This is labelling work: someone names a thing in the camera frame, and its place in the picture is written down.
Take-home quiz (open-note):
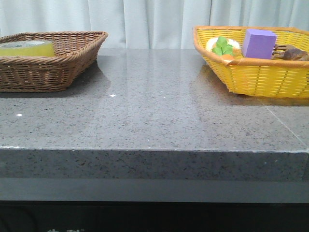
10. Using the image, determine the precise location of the yellow tape roll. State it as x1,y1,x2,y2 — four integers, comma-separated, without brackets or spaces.
0,40,55,57

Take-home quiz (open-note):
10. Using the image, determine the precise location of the orange carrot toy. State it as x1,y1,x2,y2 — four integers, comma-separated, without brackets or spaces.
221,54,235,60

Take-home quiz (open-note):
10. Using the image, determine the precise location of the white curtain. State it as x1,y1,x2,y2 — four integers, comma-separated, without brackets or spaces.
0,0,309,49

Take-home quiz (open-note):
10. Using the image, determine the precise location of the green leaf toy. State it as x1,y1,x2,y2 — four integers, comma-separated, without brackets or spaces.
211,36,233,56

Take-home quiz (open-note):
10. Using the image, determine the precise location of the brown wicker basket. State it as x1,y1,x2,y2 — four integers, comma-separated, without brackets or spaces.
0,31,108,92

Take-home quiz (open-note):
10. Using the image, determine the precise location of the yellow wicker basket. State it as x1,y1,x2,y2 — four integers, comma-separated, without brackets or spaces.
193,26,309,98

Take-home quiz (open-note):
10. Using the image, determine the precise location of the purple foam block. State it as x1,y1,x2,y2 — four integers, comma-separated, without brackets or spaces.
242,29,277,59

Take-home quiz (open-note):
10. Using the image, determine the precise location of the brown animal figurine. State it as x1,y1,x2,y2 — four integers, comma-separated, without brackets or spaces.
271,44,309,61

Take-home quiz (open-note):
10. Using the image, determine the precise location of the dark cabinet under counter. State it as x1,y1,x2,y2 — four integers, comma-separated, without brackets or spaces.
0,178,309,232

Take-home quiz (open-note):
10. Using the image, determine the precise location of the white ring toy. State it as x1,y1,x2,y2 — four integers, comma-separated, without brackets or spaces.
205,37,240,55

